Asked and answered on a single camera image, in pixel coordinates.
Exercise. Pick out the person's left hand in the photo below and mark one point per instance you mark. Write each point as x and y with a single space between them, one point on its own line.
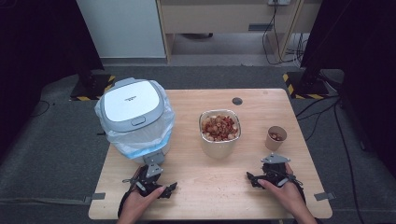
138 203

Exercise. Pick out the brown paper cup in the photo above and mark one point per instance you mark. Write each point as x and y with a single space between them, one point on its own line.
271 144

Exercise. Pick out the black stand base hazard tape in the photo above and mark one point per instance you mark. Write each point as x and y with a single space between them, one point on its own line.
308 88
90 90

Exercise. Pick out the black curtain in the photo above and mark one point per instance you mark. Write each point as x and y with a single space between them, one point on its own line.
37 46
358 46

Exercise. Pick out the white and grey trash can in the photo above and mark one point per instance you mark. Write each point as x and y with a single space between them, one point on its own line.
130 102

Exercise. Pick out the translucent plastic trash bag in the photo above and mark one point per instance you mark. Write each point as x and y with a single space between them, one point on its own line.
140 141

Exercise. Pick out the snack pieces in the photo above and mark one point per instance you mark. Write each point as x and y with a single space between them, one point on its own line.
276 136

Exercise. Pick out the grey table bracket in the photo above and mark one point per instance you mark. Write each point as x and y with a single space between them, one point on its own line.
324 196
98 196

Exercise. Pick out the dark round object under desk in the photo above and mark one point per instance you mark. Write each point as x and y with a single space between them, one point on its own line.
197 35

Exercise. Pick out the white power strip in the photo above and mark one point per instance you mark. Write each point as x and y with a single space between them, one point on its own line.
278 2

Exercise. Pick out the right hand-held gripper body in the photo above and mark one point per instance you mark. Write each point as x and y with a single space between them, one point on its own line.
275 169

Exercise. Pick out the pile of dried fruit snacks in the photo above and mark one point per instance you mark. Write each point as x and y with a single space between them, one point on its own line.
219 127

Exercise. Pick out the light wooden desk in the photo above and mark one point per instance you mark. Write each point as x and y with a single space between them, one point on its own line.
218 15

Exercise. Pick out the dark round table grommet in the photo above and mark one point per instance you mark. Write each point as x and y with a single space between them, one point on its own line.
237 101

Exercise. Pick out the person's right hand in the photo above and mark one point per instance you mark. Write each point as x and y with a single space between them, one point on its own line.
288 196

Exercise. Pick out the white cabinet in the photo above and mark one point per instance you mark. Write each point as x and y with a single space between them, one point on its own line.
124 28

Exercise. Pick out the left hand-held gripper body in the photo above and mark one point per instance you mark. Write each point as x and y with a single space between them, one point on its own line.
152 169

